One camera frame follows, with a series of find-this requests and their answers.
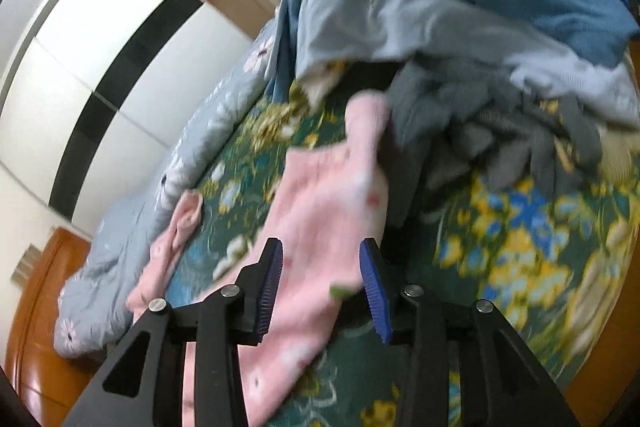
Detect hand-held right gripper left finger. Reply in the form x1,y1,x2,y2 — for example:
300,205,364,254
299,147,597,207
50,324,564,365
63,237,284,427

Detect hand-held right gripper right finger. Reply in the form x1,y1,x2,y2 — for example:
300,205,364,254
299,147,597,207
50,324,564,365
359,237,582,427

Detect pink fleece garment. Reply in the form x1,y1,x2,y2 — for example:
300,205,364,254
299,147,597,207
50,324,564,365
126,91,391,427

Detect green floral blanket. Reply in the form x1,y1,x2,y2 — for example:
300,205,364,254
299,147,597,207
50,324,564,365
162,84,640,427

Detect grey daisy print quilt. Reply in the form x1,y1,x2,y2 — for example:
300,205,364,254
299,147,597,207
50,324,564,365
54,23,277,359

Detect grey fleece garment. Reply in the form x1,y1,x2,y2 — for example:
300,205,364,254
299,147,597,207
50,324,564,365
384,60,603,228

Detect white fluffy cloth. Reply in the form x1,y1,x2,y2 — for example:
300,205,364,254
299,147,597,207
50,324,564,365
299,61,351,104

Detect wooden headboard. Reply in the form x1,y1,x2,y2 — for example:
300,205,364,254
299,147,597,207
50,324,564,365
4,227,108,427

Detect light blue printed sweatshirt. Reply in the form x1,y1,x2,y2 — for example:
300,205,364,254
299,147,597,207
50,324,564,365
295,0,640,132

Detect white and black wardrobe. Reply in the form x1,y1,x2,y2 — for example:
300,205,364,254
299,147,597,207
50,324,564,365
0,0,254,235

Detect silver wall socket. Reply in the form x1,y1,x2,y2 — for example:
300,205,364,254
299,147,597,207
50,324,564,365
11,245,43,286

